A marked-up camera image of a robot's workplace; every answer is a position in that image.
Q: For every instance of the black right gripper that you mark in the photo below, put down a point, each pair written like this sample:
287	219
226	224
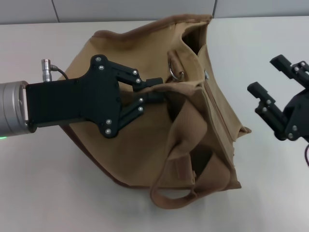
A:
298	116

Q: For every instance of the silver zipper pull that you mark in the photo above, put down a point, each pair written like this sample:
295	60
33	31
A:
206	74

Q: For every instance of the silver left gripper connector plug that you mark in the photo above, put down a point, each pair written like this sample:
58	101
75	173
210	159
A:
46	71

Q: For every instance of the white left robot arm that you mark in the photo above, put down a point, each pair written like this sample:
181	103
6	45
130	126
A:
10	108

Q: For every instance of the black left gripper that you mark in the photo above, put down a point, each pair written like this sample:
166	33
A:
72	101

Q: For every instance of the khaki canvas food bag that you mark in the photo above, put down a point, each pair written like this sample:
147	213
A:
149	43

